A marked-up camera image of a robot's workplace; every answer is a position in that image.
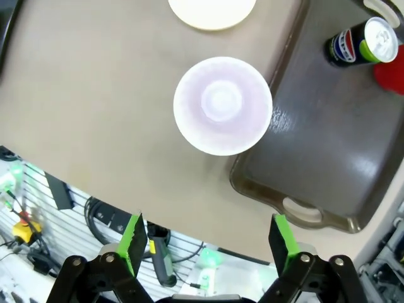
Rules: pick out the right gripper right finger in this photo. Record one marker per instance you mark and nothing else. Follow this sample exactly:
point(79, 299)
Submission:
point(303, 277)

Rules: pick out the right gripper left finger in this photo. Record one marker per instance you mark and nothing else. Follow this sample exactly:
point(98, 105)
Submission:
point(104, 277)

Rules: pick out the red plastic cup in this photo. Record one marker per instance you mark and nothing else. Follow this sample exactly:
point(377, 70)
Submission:
point(390, 80)
point(222, 105)

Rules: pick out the black Pepsi can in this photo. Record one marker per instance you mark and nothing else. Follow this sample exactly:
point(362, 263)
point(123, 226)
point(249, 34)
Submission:
point(350, 47)

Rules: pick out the yellow emergency stop box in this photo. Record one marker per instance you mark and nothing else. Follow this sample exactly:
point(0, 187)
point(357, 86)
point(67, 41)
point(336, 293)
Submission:
point(26, 227)

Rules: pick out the green lit device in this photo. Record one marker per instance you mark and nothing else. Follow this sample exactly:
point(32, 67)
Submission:
point(210, 259)

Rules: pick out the black rectangular box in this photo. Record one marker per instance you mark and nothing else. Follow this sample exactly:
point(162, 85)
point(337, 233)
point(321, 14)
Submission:
point(60, 191)

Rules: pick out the dark brown serving tray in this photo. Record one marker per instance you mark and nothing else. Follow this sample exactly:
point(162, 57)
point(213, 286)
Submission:
point(331, 142)

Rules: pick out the white bowl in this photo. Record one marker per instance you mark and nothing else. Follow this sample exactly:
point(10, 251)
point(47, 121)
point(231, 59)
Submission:
point(211, 12)

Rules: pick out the grey metal frame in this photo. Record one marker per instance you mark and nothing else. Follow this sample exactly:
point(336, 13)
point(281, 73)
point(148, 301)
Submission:
point(385, 252)

